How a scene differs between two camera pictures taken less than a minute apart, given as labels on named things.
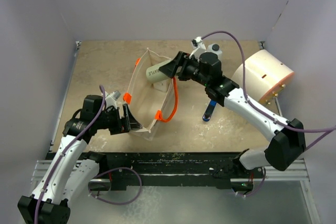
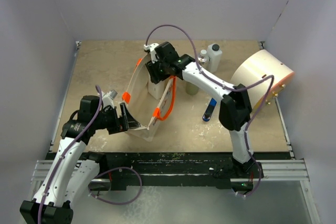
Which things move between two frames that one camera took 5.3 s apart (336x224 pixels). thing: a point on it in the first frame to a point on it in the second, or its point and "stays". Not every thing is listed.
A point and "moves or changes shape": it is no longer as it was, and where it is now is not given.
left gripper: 130,123 stays
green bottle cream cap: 154,74 moves or changes shape
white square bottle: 214,48 stays
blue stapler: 209,110 stays
